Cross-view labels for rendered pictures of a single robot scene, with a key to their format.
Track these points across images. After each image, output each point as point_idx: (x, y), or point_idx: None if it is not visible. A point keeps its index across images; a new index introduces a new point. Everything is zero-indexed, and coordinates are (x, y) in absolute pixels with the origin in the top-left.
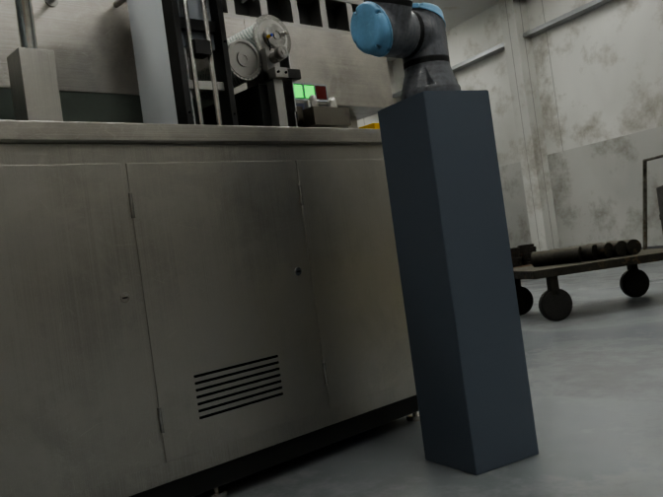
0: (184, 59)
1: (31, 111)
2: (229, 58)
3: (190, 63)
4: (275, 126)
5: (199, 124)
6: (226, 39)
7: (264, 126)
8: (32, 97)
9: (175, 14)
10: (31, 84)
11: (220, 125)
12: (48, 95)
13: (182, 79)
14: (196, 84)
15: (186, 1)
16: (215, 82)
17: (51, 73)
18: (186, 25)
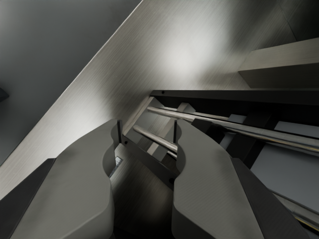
0: (200, 96)
1: (281, 46)
2: (153, 172)
3: (194, 114)
4: (58, 98)
5: (123, 22)
6: (171, 187)
7: (69, 85)
8: (294, 46)
9: (270, 93)
10: (307, 44)
11: (107, 40)
12: (289, 57)
13: (187, 90)
14: (173, 112)
15: (296, 142)
16: (157, 138)
17: (311, 59)
18: (243, 124)
